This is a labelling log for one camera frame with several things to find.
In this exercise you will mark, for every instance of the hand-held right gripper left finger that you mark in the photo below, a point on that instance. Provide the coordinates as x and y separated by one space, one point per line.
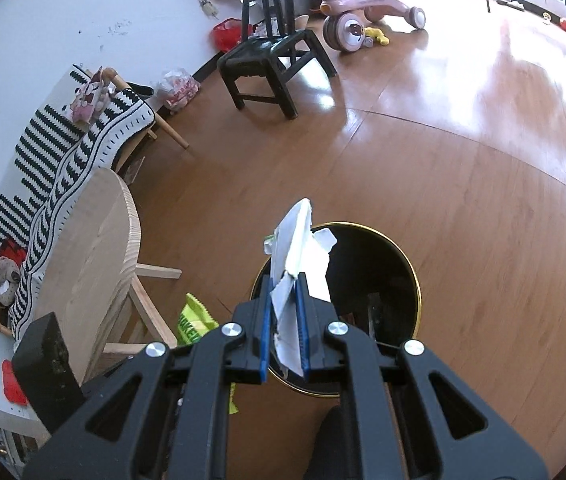
264 332

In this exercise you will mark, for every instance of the round wooden table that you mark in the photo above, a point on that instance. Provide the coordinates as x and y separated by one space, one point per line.
88 240

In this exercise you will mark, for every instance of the red plastic bag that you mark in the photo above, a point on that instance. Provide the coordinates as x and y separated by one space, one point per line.
227 35

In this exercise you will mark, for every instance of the pink plush toy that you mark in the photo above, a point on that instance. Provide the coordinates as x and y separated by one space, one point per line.
90 100

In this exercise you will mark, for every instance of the beige bowl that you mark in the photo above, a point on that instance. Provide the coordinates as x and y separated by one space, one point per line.
301 21

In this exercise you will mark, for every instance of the black cloth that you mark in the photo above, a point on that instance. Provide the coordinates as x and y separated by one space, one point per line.
139 89

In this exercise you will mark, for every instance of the brown plush toy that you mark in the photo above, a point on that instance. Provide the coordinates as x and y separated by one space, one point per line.
3 275

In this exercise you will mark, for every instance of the green snack packet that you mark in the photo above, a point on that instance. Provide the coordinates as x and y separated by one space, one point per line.
193 320

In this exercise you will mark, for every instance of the torn white paper sheet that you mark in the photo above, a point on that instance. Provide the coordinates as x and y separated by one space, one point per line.
293 240

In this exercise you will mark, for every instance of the yellow toy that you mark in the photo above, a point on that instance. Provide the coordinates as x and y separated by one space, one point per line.
377 36

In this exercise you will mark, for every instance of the black gold-rimmed trash bin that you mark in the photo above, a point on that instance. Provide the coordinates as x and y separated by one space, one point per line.
373 270

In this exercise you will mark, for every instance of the red cloth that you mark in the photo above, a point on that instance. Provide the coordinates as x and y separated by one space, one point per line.
12 252

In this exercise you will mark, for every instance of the pink kids tricycle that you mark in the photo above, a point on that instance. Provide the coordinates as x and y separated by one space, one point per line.
363 7

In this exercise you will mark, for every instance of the clear red-printed plastic bag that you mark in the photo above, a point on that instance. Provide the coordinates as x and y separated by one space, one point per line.
178 90

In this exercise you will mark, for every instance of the black wooden chair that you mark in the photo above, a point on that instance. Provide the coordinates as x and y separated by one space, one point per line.
255 55

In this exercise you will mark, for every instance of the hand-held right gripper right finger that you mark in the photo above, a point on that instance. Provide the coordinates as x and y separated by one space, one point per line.
304 332

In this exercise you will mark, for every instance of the person's dark shoe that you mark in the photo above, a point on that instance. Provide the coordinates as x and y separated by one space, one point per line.
325 445

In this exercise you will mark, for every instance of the beige hanging plug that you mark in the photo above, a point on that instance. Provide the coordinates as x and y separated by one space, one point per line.
209 9

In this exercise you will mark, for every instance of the black white striped sofa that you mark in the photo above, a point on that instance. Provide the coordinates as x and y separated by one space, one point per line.
63 160

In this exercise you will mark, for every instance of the wooden sofa frame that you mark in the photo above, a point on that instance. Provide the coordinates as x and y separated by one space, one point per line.
173 132

